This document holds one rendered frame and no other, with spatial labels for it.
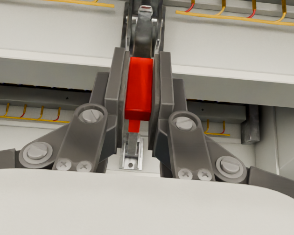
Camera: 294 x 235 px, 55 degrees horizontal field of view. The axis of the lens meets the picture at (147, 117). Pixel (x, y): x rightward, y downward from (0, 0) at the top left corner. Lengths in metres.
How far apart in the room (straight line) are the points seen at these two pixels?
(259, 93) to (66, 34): 0.14
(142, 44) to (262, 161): 0.25
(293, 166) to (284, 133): 0.04
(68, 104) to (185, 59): 0.19
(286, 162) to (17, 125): 0.31
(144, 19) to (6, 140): 0.26
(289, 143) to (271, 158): 0.04
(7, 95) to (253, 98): 0.27
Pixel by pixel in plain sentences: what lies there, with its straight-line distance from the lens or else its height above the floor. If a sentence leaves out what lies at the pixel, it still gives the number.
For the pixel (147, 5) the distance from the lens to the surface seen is 0.17.
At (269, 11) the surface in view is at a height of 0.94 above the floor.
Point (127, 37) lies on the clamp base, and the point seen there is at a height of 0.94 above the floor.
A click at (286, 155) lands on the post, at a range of 0.33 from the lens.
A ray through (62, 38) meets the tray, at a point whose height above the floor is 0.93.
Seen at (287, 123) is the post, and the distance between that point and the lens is 0.33.
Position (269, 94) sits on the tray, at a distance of 0.23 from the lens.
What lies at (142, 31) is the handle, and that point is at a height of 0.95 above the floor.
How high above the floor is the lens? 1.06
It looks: 57 degrees down
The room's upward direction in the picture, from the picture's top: 9 degrees clockwise
